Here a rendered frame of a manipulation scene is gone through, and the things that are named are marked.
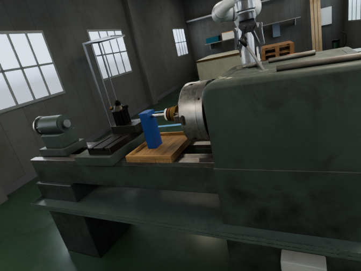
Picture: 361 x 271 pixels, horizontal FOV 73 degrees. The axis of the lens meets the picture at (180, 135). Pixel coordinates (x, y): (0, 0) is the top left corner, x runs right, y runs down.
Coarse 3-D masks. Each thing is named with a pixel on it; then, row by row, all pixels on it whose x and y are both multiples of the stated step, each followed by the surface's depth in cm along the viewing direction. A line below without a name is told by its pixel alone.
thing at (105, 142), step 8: (112, 136) 161; (120, 136) 157; (128, 136) 156; (136, 136) 164; (96, 144) 152; (104, 144) 149; (112, 144) 145; (120, 144) 149; (96, 152) 147; (104, 152) 144; (112, 152) 143
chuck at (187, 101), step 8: (184, 88) 121; (192, 88) 118; (184, 96) 118; (192, 96) 115; (184, 104) 116; (192, 104) 114; (184, 112) 116; (192, 112) 114; (192, 120) 116; (184, 128) 119; (192, 128) 118; (192, 136) 122; (200, 136) 120
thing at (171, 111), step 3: (168, 108) 136; (171, 108) 134; (174, 108) 133; (177, 108) 134; (168, 111) 134; (171, 111) 133; (174, 111) 132; (165, 114) 135; (168, 114) 134; (171, 114) 133; (168, 117) 135; (171, 117) 134; (171, 120) 137; (174, 120) 135
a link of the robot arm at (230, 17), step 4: (232, 8) 157; (212, 12) 159; (232, 12) 158; (212, 16) 162; (228, 16) 159; (232, 16) 160; (216, 20) 162; (220, 20) 160; (224, 20) 162; (228, 20) 163; (232, 20) 164
